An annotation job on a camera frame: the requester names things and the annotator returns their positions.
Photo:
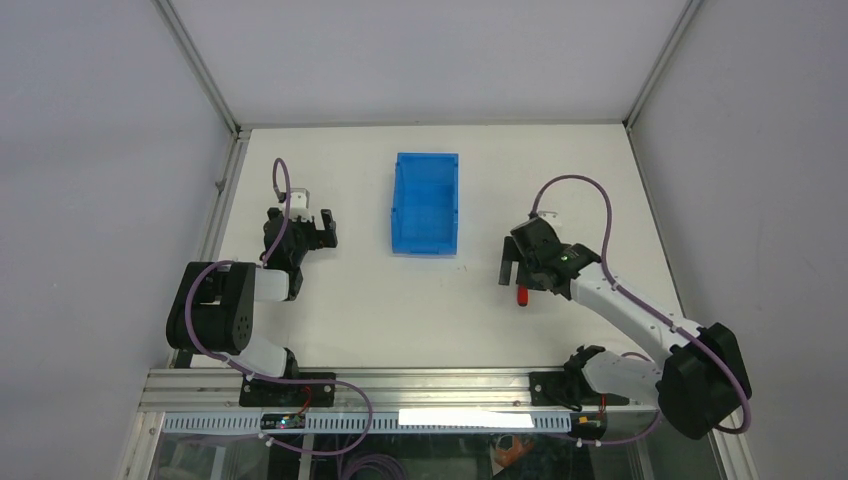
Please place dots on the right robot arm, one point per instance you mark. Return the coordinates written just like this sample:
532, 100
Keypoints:
694, 376

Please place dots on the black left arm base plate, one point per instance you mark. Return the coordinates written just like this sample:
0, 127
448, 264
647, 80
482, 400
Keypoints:
320, 392

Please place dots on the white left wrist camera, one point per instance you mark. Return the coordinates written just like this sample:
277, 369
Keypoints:
298, 200

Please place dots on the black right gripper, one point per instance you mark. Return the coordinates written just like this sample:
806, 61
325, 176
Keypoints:
510, 254

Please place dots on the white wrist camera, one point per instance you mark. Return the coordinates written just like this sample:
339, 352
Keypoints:
298, 200
549, 216

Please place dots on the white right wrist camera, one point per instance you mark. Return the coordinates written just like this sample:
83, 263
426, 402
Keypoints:
549, 216

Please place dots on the blue plastic bin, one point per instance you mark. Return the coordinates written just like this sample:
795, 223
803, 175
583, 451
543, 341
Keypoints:
425, 204

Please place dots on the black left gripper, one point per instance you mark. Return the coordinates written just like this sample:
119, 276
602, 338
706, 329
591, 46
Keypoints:
318, 241

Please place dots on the red black screwdriver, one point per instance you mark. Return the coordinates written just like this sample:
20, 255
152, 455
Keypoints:
522, 296

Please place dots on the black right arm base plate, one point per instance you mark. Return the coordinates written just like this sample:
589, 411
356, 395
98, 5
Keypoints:
558, 388

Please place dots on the aluminium front rail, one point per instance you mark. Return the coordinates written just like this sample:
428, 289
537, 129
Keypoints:
385, 389

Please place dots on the white slotted cable duct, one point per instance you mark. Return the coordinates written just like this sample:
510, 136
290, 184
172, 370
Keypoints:
403, 421

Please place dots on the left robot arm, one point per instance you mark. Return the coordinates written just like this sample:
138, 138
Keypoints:
212, 313

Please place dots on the orange object under table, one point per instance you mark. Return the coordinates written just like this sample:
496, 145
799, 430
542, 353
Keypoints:
507, 449

